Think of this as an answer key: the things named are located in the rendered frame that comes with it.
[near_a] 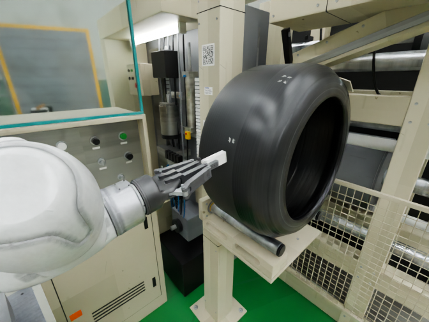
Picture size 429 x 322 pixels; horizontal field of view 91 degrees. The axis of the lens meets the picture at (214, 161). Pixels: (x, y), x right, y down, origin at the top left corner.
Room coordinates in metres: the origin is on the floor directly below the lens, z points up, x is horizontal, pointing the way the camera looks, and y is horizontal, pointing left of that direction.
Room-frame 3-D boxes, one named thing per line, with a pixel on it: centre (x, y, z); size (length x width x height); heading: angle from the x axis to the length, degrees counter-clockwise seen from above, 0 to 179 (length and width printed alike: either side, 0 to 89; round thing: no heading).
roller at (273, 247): (0.66, -0.11, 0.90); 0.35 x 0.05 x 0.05; 41
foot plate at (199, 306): (0.94, -0.02, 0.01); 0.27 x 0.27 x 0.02; 41
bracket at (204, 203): (0.89, -0.09, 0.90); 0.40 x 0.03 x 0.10; 131
